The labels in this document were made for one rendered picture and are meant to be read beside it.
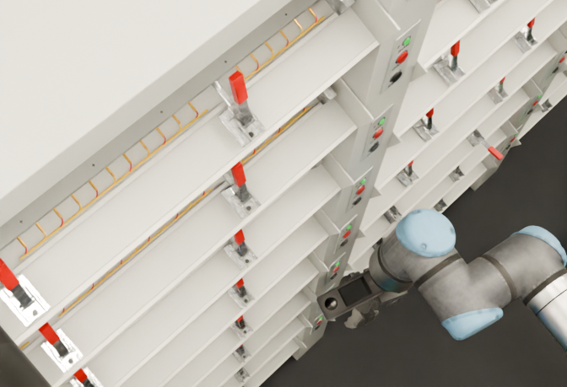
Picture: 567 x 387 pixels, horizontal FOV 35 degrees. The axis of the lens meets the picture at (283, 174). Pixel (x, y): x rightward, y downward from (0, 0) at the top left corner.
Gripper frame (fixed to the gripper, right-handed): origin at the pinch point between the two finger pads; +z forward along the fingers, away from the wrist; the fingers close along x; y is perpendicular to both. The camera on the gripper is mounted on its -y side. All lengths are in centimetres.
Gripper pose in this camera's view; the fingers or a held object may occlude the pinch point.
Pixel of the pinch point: (341, 314)
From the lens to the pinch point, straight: 180.0
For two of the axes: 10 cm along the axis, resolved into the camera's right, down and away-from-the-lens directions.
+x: -4.2, -8.4, 3.5
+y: 8.6, -2.4, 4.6
